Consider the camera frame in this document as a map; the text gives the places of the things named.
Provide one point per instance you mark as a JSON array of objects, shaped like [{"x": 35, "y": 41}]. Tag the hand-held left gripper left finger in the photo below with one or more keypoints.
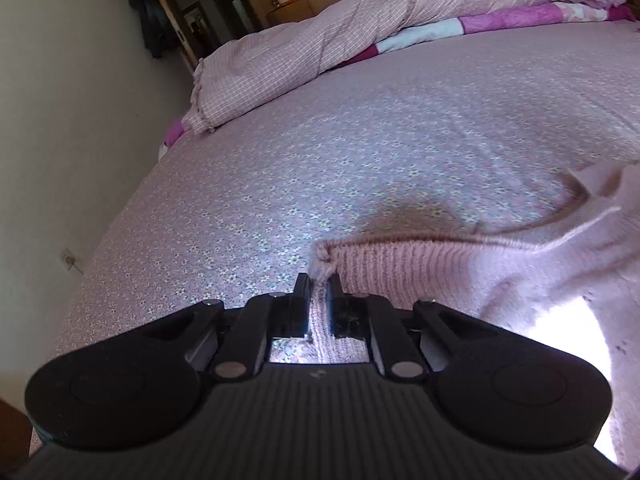
[{"x": 301, "y": 295}]

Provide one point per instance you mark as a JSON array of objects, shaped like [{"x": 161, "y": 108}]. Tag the wooden door frame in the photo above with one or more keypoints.
[{"x": 170, "y": 15}]

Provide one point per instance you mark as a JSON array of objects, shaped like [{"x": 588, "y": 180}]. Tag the dark hanging jacket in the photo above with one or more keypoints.
[{"x": 152, "y": 15}]

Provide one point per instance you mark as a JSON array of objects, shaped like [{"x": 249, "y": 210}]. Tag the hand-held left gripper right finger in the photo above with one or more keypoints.
[{"x": 334, "y": 297}]

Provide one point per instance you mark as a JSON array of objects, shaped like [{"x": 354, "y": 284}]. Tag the purple patchwork quilt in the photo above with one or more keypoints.
[{"x": 500, "y": 22}]

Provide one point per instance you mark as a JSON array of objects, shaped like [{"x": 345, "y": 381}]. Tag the pink checked duvet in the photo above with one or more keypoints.
[{"x": 310, "y": 45}]

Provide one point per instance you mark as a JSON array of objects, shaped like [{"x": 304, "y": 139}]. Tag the bed with floral sheet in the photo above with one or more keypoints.
[{"x": 350, "y": 150}]

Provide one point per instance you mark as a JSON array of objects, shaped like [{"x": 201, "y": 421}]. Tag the pink knitted sweater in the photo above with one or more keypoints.
[{"x": 500, "y": 280}]

